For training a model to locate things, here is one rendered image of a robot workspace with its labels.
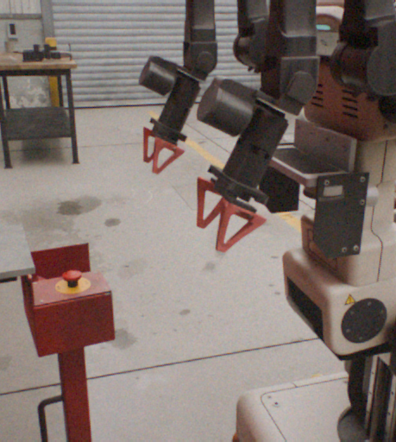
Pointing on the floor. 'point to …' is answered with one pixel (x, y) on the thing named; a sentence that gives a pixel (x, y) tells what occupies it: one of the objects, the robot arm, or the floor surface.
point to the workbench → (42, 123)
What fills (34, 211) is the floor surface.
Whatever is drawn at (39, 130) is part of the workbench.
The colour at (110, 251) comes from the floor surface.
